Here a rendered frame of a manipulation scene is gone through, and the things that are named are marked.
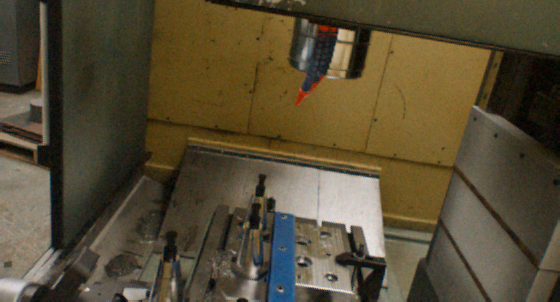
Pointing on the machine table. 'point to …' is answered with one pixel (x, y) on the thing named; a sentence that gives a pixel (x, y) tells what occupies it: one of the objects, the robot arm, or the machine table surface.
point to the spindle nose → (345, 48)
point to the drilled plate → (317, 291)
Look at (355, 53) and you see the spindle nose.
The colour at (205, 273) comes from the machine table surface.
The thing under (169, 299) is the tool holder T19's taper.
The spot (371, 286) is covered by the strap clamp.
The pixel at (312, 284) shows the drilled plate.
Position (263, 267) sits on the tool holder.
